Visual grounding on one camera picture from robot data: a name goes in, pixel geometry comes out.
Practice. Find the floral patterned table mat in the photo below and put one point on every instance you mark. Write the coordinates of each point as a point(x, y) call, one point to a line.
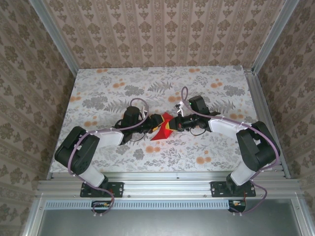
point(147, 81)

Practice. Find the aluminium frame post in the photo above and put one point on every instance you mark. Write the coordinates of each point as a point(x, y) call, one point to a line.
point(273, 37)
point(57, 37)

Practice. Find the aluminium frame side bar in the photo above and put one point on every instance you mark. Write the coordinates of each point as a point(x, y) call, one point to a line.
point(299, 216)
point(34, 216)

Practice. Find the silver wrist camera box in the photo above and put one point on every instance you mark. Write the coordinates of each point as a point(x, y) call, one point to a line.
point(144, 112)
point(180, 108)

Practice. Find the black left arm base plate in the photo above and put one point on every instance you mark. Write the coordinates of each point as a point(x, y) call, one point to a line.
point(115, 189)

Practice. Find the aluminium side rail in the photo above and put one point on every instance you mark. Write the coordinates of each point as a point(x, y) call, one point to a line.
point(257, 93)

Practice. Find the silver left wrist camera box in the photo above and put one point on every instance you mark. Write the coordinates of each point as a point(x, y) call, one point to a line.
point(144, 112)

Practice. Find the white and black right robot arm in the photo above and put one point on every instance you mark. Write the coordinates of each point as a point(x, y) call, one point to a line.
point(258, 152)

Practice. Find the aluminium mounting rail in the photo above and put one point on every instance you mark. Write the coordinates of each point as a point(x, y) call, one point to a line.
point(167, 186)

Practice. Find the black connector board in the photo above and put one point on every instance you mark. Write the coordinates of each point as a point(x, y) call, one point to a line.
point(99, 208)
point(240, 208)

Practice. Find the grey metal sheet panel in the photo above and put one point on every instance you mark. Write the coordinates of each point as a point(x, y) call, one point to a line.
point(167, 223)

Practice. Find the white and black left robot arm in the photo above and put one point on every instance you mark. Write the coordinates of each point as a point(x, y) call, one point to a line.
point(76, 157)

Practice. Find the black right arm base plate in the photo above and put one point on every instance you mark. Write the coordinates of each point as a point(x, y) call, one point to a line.
point(219, 189)

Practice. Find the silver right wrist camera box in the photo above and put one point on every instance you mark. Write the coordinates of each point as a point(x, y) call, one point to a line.
point(180, 108)

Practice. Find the red square paper sheet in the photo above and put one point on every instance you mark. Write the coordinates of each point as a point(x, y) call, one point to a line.
point(161, 135)

